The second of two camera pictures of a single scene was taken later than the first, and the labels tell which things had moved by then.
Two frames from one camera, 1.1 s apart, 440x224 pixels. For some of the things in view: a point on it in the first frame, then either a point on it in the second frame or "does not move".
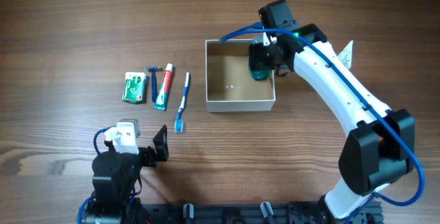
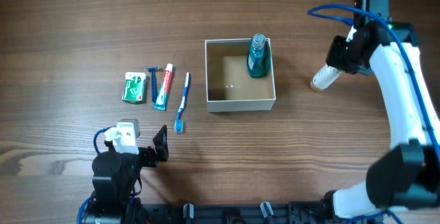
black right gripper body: [260, 58] to [342, 57]
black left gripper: [150, 154] does not move
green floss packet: [135, 87] does not move
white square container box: [229, 85] does not move
